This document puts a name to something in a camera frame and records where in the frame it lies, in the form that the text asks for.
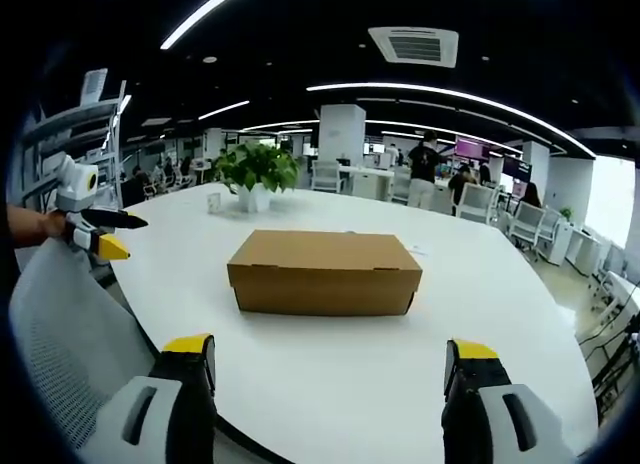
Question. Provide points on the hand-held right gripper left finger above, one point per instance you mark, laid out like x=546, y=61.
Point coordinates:
x=165, y=404

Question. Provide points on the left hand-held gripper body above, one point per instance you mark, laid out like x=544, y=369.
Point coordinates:
x=75, y=184

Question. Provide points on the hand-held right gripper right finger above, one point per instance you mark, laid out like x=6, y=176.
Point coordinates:
x=480, y=404

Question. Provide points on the brown cardboard shoe box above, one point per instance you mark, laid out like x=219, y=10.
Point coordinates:
x=320, y=269

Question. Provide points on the metal storage shelf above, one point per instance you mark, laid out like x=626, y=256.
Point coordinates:
x=70, y=134

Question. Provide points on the white mesh office chair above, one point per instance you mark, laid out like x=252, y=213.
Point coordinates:
x=475, y=201
x=401, y=184
x=70, y=354
x=326, y=176
x=529, y=224

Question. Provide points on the green potted plant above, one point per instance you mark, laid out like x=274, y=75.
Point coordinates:
x=257, y=171

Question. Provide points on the white paper slip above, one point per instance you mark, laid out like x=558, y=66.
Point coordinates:
x=417, y=248

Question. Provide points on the purple display screen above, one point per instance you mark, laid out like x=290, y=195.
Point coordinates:
x=472, y=148

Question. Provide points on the ceiling air conditioner vent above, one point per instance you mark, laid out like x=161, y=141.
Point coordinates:
x=415, y=46

